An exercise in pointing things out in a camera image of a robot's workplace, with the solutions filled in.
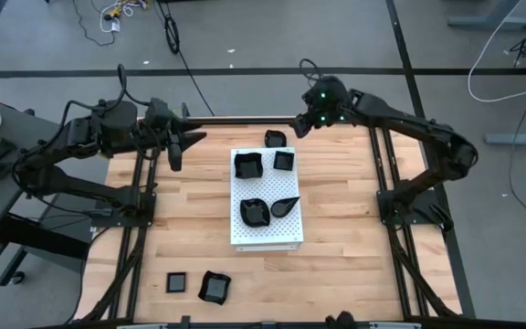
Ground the black small square mini plate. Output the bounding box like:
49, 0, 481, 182
273, 150, 296, 173
165, 271, 187, 294

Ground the black teardrop mini plate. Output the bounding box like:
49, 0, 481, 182
269, 196, 301, 219

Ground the person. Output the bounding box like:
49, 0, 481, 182
325, 310, 358, 326

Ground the black wavy square mini plate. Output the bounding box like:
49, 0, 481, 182
197, 270, 233, 306
234, 152, 264, 180

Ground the grey desk leg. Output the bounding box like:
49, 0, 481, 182
483, 122, 526, 148
447, 0, 526, 29

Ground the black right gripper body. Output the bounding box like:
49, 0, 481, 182
289, 86, 323, 139

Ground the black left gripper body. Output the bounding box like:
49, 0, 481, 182
151, 113, 186, 173

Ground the black leaf-shaped mini plate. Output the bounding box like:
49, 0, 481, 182
239, 197, 272, 228
264, 129, 288, 149

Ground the white and yellow cable bundle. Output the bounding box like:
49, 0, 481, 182
100, 0, 149, 34

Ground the white perforated shelf rack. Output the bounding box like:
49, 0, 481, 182
229, 145, 304, 252

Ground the white floor cable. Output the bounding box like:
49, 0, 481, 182
467, 0, 526, 104

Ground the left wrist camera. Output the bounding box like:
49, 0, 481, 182
145, 96, 173, 132

